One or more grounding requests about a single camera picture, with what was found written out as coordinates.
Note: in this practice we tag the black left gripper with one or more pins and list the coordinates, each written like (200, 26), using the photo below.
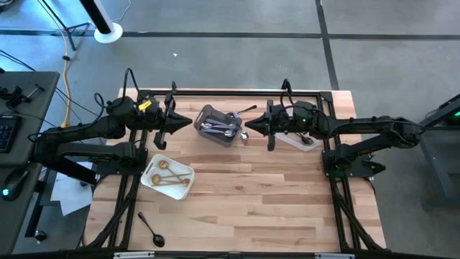
(161, 140)

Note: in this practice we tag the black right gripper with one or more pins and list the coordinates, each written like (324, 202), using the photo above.
(270, 142)

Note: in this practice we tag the grey plastic bin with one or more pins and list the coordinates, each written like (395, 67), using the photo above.
(201, 135)

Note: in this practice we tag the clear plastic bin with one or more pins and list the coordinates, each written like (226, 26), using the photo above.
(287, 142)

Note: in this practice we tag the gold spoon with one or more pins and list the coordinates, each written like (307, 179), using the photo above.
(185, 182)
(164, 164)
(172, 181)
(156, 178)

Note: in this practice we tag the white plastic bin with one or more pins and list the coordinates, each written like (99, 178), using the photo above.
(172, 192)

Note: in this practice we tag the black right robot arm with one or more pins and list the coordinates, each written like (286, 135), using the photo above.
(377, 126)

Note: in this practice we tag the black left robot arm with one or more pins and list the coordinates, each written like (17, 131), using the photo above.
(90, 131)

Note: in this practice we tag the black table clamp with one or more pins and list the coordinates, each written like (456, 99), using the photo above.
(286, 85)
(174, 86)

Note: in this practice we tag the black pole white round base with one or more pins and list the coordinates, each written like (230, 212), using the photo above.
(108, 35)

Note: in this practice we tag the black desk beam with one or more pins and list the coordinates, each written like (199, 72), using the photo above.
(72, 172)

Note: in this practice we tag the white paper sheets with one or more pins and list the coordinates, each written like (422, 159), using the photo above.
(68, 196)

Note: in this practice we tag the black crossbar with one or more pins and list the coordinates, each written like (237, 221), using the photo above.
(230, 256)

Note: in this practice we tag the black tripod stand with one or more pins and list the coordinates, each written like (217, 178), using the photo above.
(67, 29)

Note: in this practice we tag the black clamp tool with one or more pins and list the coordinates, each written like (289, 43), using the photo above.
(16, 97)

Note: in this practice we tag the black keyboard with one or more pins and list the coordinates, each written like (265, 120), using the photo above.
(7, 133)

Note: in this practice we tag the black computer mouse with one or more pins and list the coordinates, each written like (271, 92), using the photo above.
(12, 185)

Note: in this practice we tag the black caster wheel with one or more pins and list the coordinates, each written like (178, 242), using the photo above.
(40, 236)

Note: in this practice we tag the grey side table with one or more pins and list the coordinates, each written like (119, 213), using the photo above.
(436, 162)

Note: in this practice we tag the dark grey desk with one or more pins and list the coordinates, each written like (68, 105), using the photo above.
(14, 223)

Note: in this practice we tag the black computer green lights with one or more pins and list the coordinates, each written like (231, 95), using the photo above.
(454, 117)

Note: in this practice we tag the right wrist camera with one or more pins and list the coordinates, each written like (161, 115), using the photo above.
(284, 120)

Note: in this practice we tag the silver metal bracket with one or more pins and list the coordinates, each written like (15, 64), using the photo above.
(133, 255)
(334, 256)

